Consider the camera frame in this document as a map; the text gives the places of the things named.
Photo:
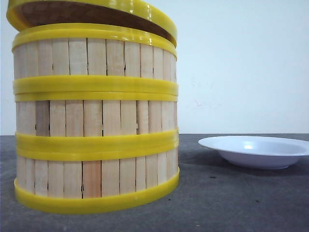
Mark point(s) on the bamboo steamer basket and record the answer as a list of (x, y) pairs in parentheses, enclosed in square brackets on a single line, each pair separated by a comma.
[(77, 61), (70, 129), (105, 186)]

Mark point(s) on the woven bamboo steamer lid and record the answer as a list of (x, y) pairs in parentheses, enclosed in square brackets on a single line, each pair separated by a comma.
[(135, 14)]

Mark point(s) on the white shallow plate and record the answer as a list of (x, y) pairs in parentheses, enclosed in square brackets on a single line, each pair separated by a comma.
[(258, 152)]

